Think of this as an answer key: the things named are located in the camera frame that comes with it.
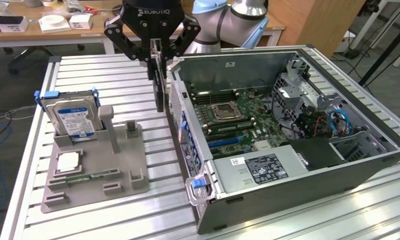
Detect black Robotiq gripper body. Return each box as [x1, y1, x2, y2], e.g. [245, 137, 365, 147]
[120, 0, 185, 41]

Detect black graphics card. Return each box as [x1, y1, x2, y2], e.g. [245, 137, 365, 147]
[148, 38, 173, 113]

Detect wooden desk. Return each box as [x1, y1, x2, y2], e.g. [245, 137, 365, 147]
[0, 0, 287, 55]

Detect small white cardboard box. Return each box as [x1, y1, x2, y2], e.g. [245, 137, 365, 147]
[68, 13, 95, 31]

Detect white round part on box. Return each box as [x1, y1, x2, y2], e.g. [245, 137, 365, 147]
[39, 14, 72, 34]

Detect black office chair base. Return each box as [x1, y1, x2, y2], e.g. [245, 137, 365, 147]
[3, 44, 87, 75]

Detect CPU socket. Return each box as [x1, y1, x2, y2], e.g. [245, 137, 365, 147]
[209, 100, 245, 123]

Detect hard disk in blue caddy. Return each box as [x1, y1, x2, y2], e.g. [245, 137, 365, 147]
[33, 86, 101, 144]

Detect white box with black lid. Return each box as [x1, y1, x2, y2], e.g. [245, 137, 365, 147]
[0, 15, 29, 34]

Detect installed RAM sticks pair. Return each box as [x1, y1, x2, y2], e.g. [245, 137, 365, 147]
[204, 120, 256, 135]

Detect wooden cabinet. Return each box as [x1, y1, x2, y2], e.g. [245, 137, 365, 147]
[265, 0, 368, 59]

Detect green motherboard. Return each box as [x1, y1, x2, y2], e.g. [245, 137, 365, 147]
[185, 83, 292, 160]

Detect metal disk bay cage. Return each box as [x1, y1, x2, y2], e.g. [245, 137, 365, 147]
[271, 72, 321, 126]

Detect blue expansion slot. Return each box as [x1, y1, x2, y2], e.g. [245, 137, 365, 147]
[205, 136, 247, 149]

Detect grey parts rack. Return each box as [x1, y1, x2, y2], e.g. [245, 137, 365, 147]
[40, 105, 152, 214]

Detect small silver heat sink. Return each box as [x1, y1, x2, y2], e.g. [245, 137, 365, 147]
[252, 139, 272, 151]

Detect silver CPU chip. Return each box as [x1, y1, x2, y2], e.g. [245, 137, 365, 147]
[56, 152, 81, 173]

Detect green RAM stick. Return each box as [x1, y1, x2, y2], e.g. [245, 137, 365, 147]
[49, 170, 119, 185]

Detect grey power supply unit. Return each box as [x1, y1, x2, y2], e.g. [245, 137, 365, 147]
[212, 145, 309, 195]

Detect black slanted pole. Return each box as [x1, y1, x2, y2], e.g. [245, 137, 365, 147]
[357, 14, 400, 87]

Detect open black PC case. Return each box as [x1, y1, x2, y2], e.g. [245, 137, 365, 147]
[161, 48, 400, 235]

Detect grey floor cable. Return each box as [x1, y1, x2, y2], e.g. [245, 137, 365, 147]
[0, 104, 36, 121]

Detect blue disk wire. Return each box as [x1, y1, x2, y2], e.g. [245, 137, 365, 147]
[328, 108, 355, 137]

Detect blue floor cable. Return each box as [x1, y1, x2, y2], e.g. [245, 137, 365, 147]
[0, 121, 13, 216]

